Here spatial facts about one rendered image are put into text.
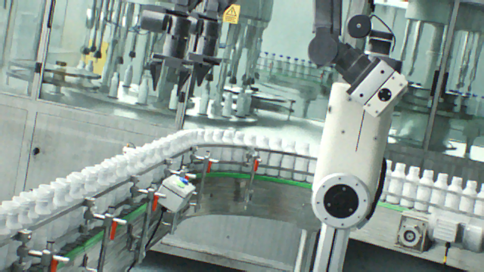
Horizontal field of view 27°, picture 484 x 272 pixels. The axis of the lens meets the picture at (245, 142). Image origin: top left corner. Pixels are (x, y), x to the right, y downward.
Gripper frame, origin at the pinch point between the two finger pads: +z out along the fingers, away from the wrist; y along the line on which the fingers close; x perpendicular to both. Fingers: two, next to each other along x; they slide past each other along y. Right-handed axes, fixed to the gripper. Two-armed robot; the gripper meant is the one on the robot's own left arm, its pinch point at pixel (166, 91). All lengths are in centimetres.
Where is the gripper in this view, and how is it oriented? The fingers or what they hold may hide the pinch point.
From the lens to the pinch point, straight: 264.3
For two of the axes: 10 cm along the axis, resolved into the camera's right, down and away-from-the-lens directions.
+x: 1.4, -0.8, 9.9
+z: -2.1, 9.7, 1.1
